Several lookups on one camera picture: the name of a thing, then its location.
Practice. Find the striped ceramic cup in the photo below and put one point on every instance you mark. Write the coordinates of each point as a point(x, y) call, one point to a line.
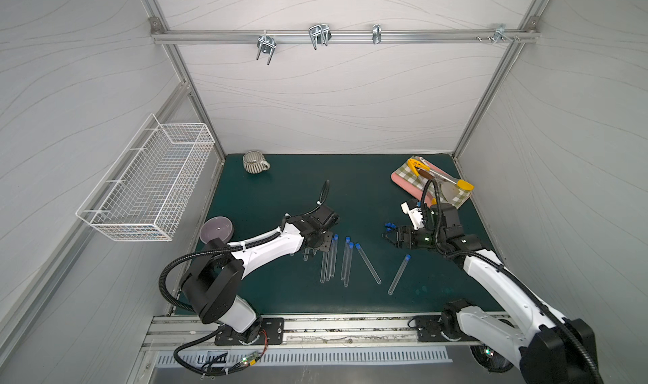
point(254, 162)

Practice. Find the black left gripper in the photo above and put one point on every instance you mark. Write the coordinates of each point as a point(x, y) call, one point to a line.
point(323, 233)

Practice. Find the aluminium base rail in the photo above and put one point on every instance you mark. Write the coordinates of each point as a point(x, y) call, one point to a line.
point(300, 331)

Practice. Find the metal hook clamp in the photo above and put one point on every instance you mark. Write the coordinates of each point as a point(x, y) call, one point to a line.
point(266, 46)
point(376, 34)
point(499, 35)
point(320, 35)

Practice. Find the brown handled metal spatula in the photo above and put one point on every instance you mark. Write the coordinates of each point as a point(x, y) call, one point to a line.
point(449, 193)

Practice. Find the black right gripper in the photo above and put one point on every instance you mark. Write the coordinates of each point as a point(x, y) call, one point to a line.
point(405, 235)

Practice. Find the white wire basket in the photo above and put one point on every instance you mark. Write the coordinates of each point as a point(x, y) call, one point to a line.
point(144, 194)

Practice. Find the aluminium top rail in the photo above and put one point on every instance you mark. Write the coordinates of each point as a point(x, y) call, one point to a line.
point(360, 37)

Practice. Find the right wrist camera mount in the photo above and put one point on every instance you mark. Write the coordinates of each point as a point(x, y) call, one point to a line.
point(413, 210)

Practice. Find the yellow handled metal tongs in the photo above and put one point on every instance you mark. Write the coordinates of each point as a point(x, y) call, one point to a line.
point(421, 168)

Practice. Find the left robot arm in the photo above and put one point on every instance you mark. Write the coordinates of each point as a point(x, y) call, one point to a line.
point(213, 279)

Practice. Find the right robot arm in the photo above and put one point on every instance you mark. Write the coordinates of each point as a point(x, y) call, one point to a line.
point(541, 342)

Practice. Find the green white checkered cloth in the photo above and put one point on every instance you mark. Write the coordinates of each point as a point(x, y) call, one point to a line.
point(458, 194)

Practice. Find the white slotted cable duct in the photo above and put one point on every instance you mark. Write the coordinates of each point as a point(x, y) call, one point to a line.
point(325, 356)

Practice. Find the purple bowl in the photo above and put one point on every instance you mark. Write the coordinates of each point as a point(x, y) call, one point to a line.
point(218, 227)

